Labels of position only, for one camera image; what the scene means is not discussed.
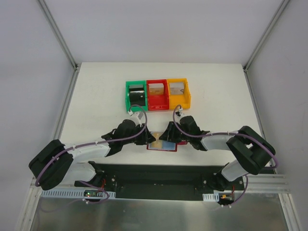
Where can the aluminium frame post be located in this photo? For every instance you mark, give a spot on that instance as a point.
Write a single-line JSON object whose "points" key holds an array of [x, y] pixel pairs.
{"points": [[272, 23], [57, 33]]}

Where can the white cable duct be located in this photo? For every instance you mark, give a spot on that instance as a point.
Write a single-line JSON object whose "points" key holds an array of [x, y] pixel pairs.
{"points": [[77, 194], [211, 197]]}

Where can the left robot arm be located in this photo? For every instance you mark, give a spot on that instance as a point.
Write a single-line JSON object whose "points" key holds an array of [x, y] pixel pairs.
{"points": [[57, 162]]}

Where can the left aluminium frame post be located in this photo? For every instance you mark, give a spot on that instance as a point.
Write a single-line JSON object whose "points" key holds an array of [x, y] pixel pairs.
{"points": [[57, 33]]}

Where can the yellow plastic bin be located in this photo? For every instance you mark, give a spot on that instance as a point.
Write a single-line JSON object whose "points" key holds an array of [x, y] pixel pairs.
{"points": [[179, 93]]}

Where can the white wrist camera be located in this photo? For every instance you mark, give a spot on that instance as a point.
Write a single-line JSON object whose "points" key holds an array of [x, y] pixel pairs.
{"points": [[179, 113], [135, 116]]}

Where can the red leather card holder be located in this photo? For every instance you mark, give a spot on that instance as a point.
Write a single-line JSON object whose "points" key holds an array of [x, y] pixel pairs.
{"points": [[163, 146]]}

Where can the red plastic bin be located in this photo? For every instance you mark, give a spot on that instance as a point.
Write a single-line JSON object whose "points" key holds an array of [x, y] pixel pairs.
{"points": [[157, 95]]}

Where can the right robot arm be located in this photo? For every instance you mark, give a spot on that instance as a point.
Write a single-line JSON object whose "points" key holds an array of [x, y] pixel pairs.
{"points": [[251, 151]]}

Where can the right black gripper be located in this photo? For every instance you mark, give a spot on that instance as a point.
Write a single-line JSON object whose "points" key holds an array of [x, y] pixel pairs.
{"points": [[171, 133]]}

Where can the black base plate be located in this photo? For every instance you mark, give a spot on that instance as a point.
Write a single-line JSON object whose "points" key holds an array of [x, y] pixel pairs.
{"points": [[155, 182]]}

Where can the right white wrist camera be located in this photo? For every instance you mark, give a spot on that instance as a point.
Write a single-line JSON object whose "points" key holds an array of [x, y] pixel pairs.
{"points": [[179, 113]]}

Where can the right white cable duct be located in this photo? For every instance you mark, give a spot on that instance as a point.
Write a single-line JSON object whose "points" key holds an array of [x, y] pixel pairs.
{"points": [[211, 197]]}

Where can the right aluminium frame post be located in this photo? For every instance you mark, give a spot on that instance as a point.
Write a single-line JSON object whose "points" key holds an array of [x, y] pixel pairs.
{"points": [[272, 23]]}

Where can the green plastic bin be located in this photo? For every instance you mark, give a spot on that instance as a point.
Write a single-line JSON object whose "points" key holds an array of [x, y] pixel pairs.
{"points": [[128, 105]]}

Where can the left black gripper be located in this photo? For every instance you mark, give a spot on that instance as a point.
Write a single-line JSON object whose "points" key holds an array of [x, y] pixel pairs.
{"points": [[145, 135]]}

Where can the left white cable duct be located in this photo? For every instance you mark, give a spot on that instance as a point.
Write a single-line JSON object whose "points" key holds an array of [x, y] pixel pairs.
{"points": [[77, 194]]}

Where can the black card in green bin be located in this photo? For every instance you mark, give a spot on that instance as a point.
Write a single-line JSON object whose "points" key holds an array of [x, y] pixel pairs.
{"points": [[136, 94]]}

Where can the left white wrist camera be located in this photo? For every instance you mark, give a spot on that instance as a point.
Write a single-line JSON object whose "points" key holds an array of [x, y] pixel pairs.
{"points": [[135, 116]]}

